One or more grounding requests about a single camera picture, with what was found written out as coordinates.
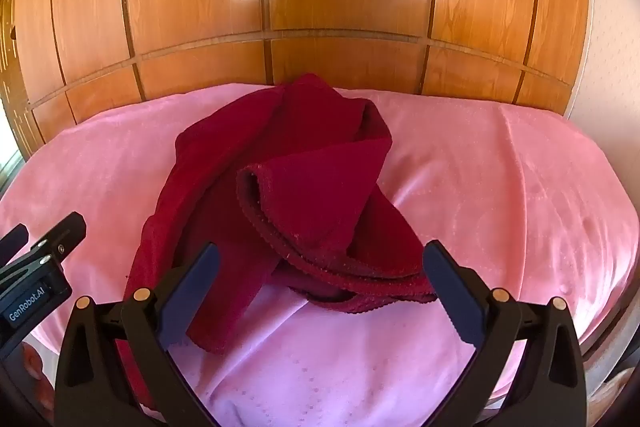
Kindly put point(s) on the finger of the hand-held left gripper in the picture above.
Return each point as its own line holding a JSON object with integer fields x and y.
{"x": 60, "y": 239}
{"x": 12, "y": 239}

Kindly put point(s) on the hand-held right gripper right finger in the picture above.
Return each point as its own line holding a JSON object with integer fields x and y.
{"x": 452, "y": 292}

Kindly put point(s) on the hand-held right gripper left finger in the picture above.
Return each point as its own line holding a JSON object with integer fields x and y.
{"x": 192, "y": 292}

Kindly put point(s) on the dark red knit garment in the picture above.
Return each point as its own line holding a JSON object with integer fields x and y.
{"x": 310, "y": 187}

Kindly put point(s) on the pink bed sheet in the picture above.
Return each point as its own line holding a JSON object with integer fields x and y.
{"x": 500, "y": 187}

